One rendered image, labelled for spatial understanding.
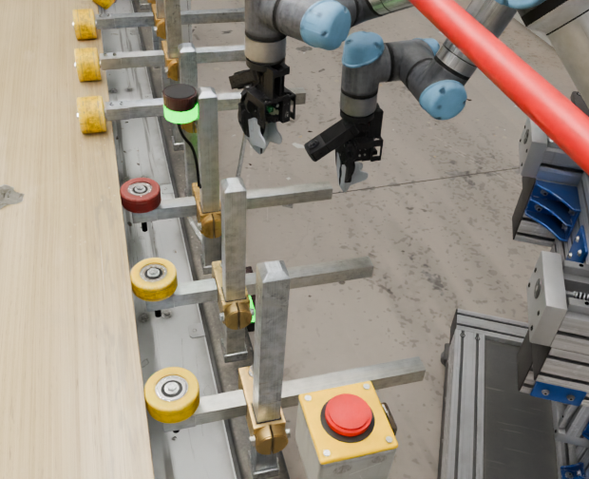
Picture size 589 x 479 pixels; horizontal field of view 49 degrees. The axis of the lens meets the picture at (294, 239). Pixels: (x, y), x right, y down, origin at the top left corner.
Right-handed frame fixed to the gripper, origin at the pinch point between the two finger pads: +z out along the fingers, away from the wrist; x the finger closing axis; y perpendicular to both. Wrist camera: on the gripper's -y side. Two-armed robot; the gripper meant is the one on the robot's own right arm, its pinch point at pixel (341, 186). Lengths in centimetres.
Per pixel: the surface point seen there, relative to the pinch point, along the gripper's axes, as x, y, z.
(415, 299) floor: 34, 46, 88
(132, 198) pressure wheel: -3.3, -45.3, -8.5
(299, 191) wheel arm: -1.5, -10.2, -1.9
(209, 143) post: -5.7, -29.4, -20.4
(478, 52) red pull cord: -95, -33, -84
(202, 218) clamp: -6.9, -32.2, -3.5
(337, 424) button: -80, -30, -42
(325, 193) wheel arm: -1.9, -4.4, -0.5
